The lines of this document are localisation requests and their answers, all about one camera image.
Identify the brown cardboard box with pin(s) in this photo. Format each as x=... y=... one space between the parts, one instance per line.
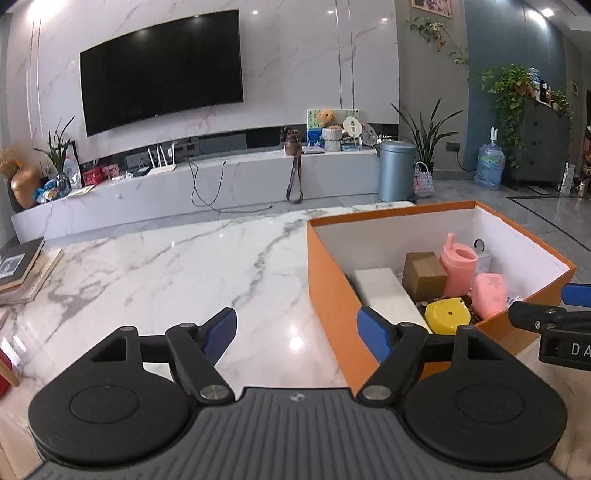
x=422 y=277

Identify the trailing pothos plant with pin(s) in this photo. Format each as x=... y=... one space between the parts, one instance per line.
x=510 y=92

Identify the black book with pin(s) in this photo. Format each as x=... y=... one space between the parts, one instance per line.
x=18 y=263

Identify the blue water jug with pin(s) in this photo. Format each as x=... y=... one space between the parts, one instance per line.
x=490 y=166

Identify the green plant in glass vase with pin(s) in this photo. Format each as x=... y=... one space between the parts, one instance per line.
x=59 y=152

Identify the marble television cabinet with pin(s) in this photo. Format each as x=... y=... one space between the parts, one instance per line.
x=161 y=198

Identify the white box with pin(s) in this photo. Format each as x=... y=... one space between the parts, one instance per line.
x=385 y=293

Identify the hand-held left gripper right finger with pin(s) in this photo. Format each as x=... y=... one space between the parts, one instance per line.
x=373 y=332

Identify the blue snack bag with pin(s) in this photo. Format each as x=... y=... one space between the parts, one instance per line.
x=46 y=194

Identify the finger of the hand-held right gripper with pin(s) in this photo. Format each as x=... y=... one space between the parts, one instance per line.
x=549 y=318
x=578 y=294

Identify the pink pump bottle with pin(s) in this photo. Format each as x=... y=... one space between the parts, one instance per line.
x=489 y=295

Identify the woven basket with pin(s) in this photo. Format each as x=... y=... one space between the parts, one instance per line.
x=423 y=182

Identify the white router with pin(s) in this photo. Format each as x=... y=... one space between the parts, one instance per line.
x=154 y=170

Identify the long-leaf potted plant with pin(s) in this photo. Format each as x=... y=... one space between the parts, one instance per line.
x=427 y=134

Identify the round paper fan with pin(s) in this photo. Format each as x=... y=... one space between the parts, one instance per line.
x=352 y=127

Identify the black television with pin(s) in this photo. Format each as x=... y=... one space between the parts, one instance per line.
x=161 y=74

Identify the yellow tape measure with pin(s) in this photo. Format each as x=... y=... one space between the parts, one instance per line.
x=445 y=316

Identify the framed wall picture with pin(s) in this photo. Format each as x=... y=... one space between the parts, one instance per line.
x=431 y=7

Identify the brown teddy bear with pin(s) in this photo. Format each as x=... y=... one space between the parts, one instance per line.
x=326 y=118

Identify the red gift box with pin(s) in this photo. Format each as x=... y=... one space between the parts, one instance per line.
x=92 y=176

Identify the dark grey cabinet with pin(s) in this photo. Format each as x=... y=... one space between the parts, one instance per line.
x=540 y=147

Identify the hanging vine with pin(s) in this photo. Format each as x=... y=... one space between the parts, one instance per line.
x=438 y=34

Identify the pink cup with lid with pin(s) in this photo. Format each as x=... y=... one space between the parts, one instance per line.
x=458 y=270

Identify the grey pedal bin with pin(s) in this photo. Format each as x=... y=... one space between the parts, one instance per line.
x=397 y=173

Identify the green picture board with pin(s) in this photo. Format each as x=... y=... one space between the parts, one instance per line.
x=314 y=134

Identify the gold vase with dried flowers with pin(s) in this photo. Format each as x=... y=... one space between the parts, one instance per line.
x=25 y=187

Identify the clear plastic box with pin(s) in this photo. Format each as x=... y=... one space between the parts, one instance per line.
x=484 y=264

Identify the stack of pale books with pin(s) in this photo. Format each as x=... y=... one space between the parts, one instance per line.
x=41 y=277

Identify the orange cardboard box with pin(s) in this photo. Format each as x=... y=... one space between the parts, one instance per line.
x=332 y=295

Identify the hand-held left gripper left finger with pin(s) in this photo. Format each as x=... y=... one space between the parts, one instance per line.
x=219 y=333

